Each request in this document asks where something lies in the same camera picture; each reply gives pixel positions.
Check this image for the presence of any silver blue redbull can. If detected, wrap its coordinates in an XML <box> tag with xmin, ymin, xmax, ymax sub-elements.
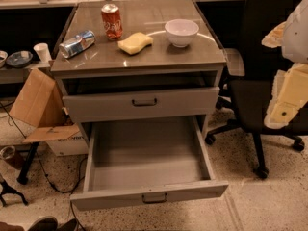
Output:
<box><xmin>59</xmin><ymin>30</ymin><xmax>95</xmax><ymax>59</ymax></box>

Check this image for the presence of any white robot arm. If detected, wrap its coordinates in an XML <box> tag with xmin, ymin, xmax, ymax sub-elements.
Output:
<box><xmin>262</xmin><ymin>0</ymin><xmax>308</xmax><ymax>129</ymax></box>

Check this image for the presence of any grey middle drawer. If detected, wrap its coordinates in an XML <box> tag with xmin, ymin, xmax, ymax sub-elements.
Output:
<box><xmin>64</xmin><ymin>72</ymin><xmax>218</xmax><ymax>122</ymax></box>

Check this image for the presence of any grey drawer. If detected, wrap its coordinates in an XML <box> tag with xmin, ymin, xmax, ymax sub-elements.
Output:
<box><xmin>64</xmin><ymin>72</ymin><xmax>218</xmax><ymax>122</ymax></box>
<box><xmin>71</xmin><ymin>116</ymin><xmax>228</xmax><ymax>211</ymax></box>

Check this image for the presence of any grey drawer cabinet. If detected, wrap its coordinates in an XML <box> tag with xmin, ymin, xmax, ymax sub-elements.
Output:
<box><xmin>51</xmin><ymin>0</ymin><xmax>225</xmax><ymax>138</ymax></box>

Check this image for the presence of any grey bottom drawer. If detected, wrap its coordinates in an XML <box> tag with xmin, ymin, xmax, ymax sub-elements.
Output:
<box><xmin>71</xmin><ymin>116</ymin><xmax>228</xmax><ymax>211</ymax></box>

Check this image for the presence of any orange soda can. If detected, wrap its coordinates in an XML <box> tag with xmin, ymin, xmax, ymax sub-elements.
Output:
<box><xmin>101</xmin><ymin>4</ymin><xmax>122</xmax><ymax>39</ymax></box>

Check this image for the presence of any black office chair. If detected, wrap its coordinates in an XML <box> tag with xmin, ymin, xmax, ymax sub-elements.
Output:
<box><xmin>205</xmin><ymin>0</ymin><xmax>308</xmax><ymax>178</ymax></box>

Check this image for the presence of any yellow sponge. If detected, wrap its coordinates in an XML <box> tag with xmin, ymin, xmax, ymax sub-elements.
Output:
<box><xmin>117</xmin><ymin>32</ymin><xmax>154</xmax><ymax>55</ymax></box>

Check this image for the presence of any open cardboard box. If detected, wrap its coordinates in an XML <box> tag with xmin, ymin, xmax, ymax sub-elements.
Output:
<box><xmin>10</xmin><ymin>69</ymin><xmax>89</xmax><ymax>156</ymax></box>

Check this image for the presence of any white paper cup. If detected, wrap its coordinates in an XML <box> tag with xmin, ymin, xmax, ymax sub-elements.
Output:
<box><xmin>33</xmin><ymin>43</ymin><xmax>52</xmax><ymax>63</ymax></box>

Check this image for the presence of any dark shoe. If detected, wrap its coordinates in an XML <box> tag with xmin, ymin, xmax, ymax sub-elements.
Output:
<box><xmin>56</xmin><ymin>218</ymin><xmax>78</xmax><ymax>231</ymax></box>
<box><xmin>28</xmin><ymin>216</ymin><xmax>58</xmax><ymax>231</ymax></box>

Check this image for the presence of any dark round dish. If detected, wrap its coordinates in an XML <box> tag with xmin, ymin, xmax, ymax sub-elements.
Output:
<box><xmin>6</xmin><ymin>50</ymin><xmax>33</xmax><ymax>68</ymax></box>

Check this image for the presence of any black stand leg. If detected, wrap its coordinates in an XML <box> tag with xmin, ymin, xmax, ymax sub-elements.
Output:
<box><xmin>16</xmin><ymin>142</ymin><xmax>39</xmax><ymax>185</ymax></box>

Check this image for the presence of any brown cup on floor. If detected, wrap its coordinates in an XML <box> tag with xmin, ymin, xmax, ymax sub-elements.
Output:
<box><xmin>0</xmin><ymin>146</ymin><xmax>24</xmax><ymax>169</ymax></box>

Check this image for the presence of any white bowl at left edge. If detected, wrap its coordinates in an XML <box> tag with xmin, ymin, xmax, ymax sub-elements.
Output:
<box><xmin>0</xmin><ymin>50</ymin><xmax>8</xmax><ymax>68</ymax></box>

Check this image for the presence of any black tripod foot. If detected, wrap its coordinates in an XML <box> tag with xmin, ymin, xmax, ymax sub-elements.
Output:
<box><xmin>0</xmin><ymin>180</ymin><xmax>28</xmax><ymax>207</ymax></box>

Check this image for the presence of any black floor cable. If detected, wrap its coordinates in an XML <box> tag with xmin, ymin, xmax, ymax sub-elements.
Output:
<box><xmin>0</xmin><ymin>101</ymin><xmax>88</xmax><ymax>231</ymax></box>

